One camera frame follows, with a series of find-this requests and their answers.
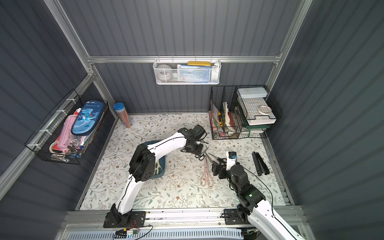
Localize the black handled scissors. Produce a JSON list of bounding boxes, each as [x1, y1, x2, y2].
[[208, 153, 227, 164]]

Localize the pink kitchen scissors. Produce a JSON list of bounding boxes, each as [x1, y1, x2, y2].
[[200, 155, 214, 188]]

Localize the small black scissors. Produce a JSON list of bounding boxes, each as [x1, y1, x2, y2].
[[198, 147, 209, 161]]

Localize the teal plastic storage box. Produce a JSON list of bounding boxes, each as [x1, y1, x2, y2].
[[144, 140, 166, 179]]

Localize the cream kitchen scissors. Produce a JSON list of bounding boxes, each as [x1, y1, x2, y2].
[[155, 162, 163, 175]]

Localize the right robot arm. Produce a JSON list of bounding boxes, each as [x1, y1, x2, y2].
[[212, 161, 304, 240]]

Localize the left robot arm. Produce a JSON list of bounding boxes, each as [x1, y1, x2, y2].
[[107, 125, 207, 226]]

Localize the black stapler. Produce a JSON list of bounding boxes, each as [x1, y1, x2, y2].
[[252, 152, 270, 176]]

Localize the blue white packet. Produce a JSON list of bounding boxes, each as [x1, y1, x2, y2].
[[177, 65, 212, 84]]

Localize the white tape roll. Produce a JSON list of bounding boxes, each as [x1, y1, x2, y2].
[[154, 64, 173, 82]]

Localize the tape roll on tray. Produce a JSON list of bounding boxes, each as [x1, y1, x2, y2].
[[258, 105, 273, 116]]

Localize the coloured pencil tube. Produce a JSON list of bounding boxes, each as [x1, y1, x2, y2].
[[113, 103, 132, 128]]

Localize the blue dinosaur pencil case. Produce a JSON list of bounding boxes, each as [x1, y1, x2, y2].
[[71, 100, 107, 136]]

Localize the pink pencil case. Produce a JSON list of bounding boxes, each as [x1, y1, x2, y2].
[[54, 115, 77, 153]]

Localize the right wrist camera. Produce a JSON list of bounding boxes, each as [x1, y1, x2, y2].
[[226, 151, 237, 171]]

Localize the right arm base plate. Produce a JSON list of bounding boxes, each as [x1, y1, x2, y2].
[[221, 209, 250, 225]]

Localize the black wire desk organizer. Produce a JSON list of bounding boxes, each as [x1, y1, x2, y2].
[[209, 85, 283, 140]]

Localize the white wire wall basket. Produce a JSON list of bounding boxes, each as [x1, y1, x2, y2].
[[153, 59, 222, 85]]

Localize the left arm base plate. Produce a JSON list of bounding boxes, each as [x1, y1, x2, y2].
[[103, 211, 146, 229]]

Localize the black wire side basket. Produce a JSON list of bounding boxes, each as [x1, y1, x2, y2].
[[25, 90, 109, 165]]

